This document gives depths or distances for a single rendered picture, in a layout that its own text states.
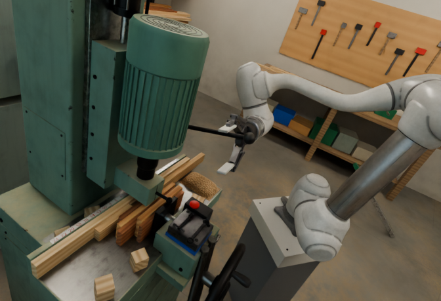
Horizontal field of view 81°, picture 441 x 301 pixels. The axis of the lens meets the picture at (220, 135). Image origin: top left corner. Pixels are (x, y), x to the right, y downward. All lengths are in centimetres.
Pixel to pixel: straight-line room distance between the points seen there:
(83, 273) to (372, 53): 364
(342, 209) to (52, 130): 99
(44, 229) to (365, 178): 105
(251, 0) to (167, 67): 354
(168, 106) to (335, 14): 337
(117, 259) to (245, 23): 365
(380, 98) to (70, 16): 95
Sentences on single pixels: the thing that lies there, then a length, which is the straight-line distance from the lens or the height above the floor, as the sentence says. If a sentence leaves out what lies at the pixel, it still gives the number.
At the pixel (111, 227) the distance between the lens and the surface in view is 82.
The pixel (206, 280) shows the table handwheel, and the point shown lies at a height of 82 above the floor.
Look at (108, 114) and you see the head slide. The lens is 71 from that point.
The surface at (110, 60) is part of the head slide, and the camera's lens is 66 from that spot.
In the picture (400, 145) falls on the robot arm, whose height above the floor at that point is 131.
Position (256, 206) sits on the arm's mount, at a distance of 139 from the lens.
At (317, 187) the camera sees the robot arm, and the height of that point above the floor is 96.
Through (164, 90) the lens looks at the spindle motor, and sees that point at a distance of 57.
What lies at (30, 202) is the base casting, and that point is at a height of 80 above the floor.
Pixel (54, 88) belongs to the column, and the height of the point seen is 123.
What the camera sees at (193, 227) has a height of 100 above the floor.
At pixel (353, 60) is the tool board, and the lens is 382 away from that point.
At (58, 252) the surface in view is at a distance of 76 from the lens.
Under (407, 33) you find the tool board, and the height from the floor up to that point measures 174.
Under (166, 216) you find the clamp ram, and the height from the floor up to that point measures 96.
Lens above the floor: 156
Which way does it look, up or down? 28 degrees down
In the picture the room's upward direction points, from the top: 18 degrees clockwise
